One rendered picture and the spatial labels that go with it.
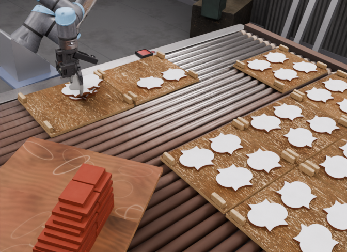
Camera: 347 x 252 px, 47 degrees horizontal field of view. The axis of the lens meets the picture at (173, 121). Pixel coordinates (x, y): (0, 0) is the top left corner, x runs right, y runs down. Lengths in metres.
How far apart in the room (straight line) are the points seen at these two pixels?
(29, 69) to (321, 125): 1.47
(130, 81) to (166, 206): 0.83
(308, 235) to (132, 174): 0.59
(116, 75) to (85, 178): 1.07
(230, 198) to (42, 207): 0.62
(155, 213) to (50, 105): 0.77
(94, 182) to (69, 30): 0.73
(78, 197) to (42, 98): 0.95
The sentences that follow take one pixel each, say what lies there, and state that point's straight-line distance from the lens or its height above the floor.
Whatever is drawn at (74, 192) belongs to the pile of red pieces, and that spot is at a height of 1.20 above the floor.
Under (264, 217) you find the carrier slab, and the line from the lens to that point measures 1.40.
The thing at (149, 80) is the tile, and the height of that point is 0.95.
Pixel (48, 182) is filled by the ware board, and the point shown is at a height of 1.04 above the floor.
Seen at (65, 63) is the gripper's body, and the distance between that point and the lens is 1.71.
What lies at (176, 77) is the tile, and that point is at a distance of 2.08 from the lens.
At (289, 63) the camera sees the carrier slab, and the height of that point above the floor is 0.94.
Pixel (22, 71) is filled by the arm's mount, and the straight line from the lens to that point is 2.22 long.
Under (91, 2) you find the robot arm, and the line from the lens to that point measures 2.10.
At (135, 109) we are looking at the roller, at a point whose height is 0.92.
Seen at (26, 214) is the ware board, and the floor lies 1.04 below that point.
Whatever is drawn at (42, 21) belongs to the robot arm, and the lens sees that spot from 2.21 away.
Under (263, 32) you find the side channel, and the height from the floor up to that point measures 0.95.
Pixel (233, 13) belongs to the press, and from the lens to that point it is 4.51.
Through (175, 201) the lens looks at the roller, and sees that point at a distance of 1.43.
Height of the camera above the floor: 1.95
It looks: 35 degrees down
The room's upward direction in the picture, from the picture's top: 4 degrees clockwise
